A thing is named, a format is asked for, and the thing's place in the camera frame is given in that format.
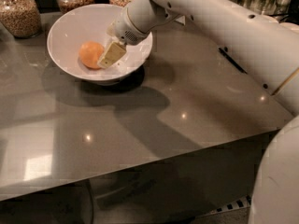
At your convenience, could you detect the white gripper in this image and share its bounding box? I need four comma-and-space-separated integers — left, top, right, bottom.
97, 7, 149, 69

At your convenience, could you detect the orange fruit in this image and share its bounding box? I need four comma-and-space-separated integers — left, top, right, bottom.
78, 41, 104, 70

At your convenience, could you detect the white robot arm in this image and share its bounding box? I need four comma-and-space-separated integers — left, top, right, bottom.
97, 0, 299, 224

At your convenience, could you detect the white ceramic bowl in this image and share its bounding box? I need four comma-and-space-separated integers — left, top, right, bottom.
47, 4, 152, 85

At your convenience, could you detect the white folded sign stand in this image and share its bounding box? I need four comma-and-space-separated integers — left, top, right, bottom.
176, 16, 186, 25

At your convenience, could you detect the large glass cereal jar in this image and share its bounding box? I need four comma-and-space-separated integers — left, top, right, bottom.
0, 0, 42, 38

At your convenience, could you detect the group glass cup right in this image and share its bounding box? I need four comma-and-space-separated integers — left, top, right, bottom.
275, 0, 291, 14

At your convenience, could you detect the stack of paper plates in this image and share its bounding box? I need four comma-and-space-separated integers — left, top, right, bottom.
280, 22, 299, 33

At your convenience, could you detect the black white striped tape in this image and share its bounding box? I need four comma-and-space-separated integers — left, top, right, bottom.
209, 195, 251, 215

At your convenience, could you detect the black wire rack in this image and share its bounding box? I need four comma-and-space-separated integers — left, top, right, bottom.
218, 48, 247, 74

